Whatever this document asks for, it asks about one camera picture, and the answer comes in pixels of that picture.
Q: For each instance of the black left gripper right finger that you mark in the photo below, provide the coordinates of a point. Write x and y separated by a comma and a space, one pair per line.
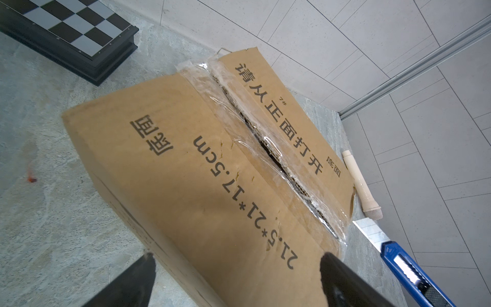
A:
342, 287

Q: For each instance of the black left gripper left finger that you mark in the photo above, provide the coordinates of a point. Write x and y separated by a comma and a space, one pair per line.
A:
133, 287

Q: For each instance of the blue box cutter knife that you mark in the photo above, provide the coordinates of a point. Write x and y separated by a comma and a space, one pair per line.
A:
412, 277

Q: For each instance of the brown cardboard express box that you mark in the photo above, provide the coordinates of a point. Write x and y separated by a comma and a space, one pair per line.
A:
166, 165

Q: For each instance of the clear packing tape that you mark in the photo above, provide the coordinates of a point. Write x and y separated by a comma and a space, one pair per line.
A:
312, 202

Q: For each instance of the black white chessboard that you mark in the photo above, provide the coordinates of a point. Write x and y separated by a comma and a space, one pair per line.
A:
85, 37

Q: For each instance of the cream plastic handle tool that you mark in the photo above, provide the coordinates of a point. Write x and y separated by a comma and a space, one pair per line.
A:
369, 205

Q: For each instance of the aluminium corner post right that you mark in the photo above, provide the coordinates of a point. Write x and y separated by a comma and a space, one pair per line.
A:
461, 42

